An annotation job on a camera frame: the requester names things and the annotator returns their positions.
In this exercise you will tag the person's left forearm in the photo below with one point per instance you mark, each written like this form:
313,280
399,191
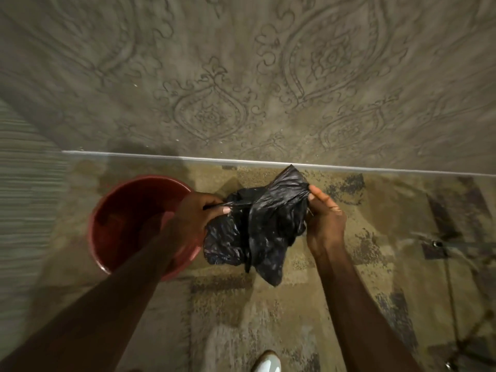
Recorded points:
97,309

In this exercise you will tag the person's right forearm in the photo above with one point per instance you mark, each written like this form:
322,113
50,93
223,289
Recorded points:
360,309

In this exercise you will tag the person's left hand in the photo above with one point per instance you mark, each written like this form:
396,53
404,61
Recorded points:
190,222

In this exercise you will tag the black metal stand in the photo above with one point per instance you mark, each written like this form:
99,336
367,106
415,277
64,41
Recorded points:
465,298

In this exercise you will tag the grey damask patterned rug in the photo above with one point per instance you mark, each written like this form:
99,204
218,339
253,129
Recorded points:
248,73

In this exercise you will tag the red plastic basin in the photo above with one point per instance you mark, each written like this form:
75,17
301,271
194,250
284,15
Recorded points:
124,220

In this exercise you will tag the white shoe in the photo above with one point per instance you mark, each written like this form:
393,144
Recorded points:
267,362

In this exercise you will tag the grey striped mat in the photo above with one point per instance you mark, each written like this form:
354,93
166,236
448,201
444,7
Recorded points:
27,197

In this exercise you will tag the person's right thumb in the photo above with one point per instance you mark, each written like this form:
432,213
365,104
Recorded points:
309,215

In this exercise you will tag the brown abstract patterned rug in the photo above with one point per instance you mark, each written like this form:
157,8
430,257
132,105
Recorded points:
271,306

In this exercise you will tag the person's right hand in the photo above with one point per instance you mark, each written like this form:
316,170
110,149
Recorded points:
327,224

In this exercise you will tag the black plastic bag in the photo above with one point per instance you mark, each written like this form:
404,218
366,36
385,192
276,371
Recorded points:
259,228

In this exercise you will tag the person's left thumb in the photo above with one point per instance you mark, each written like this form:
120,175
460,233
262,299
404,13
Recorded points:
219,209

